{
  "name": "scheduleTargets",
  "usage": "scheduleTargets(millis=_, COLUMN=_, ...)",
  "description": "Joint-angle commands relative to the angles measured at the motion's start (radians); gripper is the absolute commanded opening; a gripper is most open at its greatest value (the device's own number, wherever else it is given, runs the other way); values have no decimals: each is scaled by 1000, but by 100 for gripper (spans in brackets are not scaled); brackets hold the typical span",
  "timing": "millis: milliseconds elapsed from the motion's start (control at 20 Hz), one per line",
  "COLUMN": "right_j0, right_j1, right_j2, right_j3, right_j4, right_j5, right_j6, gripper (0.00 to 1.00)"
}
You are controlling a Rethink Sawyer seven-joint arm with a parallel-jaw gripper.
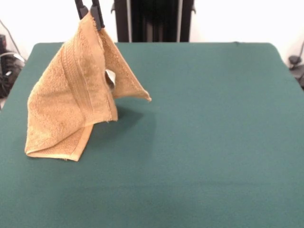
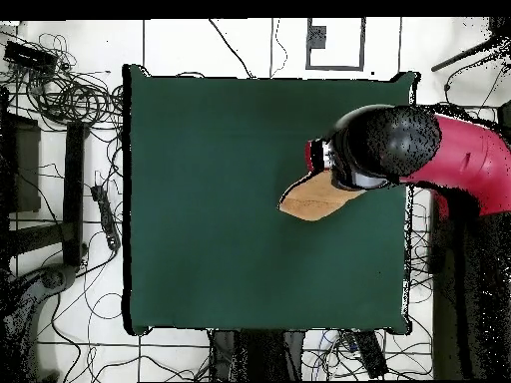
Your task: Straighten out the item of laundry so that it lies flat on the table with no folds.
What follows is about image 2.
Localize tan terry towel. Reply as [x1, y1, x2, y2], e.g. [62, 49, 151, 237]
[277, 169, 367, 222]

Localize dark flat panel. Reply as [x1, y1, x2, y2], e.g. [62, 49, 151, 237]
[0, 113, 42, 214]

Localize dark green table cloth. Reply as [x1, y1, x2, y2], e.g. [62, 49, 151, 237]
[121, 63, 421, 337]

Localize black rod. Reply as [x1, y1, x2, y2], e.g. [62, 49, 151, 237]
[430, 35, 511, 73]

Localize black rectangular box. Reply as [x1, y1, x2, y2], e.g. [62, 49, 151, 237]
[352, 329, 389, 379]

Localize black power strip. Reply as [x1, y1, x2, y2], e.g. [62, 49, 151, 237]
[90, 184, 122, 251]

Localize dark curved stand base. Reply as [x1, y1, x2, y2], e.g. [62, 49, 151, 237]
[0, 262, 79, 382]

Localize black horizontal beam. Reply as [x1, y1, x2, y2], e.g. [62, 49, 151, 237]
[0, 221, 67, 257]

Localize black adapter box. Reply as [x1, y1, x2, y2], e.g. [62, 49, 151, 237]
[3, 40, 59, 75]

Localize grey square floor frame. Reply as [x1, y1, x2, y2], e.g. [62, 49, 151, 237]
[305, 17, 366, 72]

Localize long black cable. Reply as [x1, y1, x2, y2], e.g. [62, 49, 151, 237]
[208, 18, 256, 80]

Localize black cable with inline adapter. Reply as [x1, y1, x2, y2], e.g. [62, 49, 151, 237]
[443, 51, 508, 109]

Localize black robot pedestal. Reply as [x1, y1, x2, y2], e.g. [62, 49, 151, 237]
[209, 328, 306, 382]

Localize black cable tangle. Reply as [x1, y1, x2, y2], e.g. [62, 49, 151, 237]
[0, 32, 125, 133]
[301, 318, 434, 380]

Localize black upright post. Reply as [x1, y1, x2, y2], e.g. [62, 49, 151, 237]
[62, 121, 87, 267]

